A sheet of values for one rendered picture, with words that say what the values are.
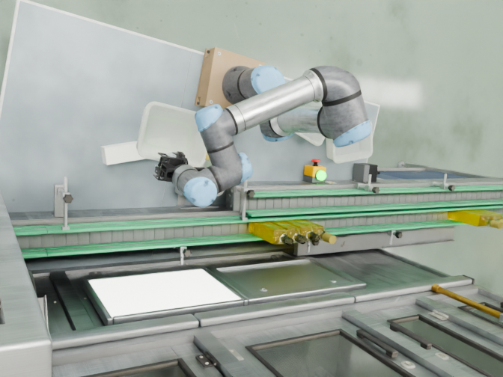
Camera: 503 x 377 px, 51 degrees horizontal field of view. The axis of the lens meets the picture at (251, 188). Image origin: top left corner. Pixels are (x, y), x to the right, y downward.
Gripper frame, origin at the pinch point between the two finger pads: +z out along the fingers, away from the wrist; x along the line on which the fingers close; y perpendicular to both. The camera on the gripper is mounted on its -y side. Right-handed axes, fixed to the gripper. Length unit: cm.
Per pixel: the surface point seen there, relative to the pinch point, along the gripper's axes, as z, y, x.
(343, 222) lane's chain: 20, -93, 21
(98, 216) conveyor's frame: 19.3, 13.3, 27.7
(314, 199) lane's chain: 22, -75, 12
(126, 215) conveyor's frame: 19.3, 3.9, 26.6
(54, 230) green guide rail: 10.4, 28.3, 30.4
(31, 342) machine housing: -104, 48, -2
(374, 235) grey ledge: 20, -112, 25
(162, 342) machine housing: -39, 5, 40
